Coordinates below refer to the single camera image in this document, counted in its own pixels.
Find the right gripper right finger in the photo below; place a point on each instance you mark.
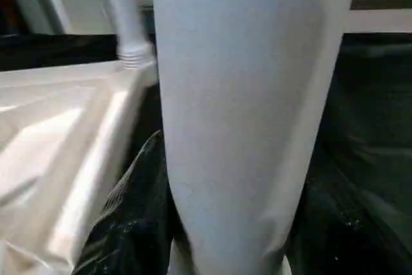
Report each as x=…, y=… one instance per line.
x=347, y=236

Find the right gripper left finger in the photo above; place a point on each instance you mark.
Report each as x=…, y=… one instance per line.
x=135, y=223

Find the white plastic table top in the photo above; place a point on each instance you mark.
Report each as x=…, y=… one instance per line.
x=58, y=152

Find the white plastic table leg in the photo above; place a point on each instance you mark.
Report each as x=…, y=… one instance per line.
x=125, y=11
x=251, y=107

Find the black work mat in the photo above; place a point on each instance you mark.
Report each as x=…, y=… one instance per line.
x=373, y=127

